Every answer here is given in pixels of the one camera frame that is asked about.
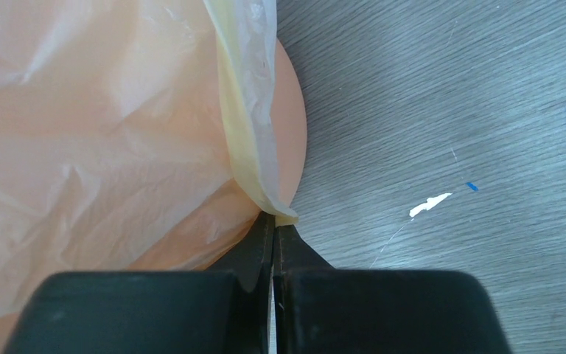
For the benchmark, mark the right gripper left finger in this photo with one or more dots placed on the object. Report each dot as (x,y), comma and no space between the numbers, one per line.
(224,308)

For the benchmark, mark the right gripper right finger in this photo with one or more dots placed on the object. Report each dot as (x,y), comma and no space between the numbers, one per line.
(323,309)

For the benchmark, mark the pale yellow trash bag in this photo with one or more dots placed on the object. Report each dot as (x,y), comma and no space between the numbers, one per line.
(122,122)

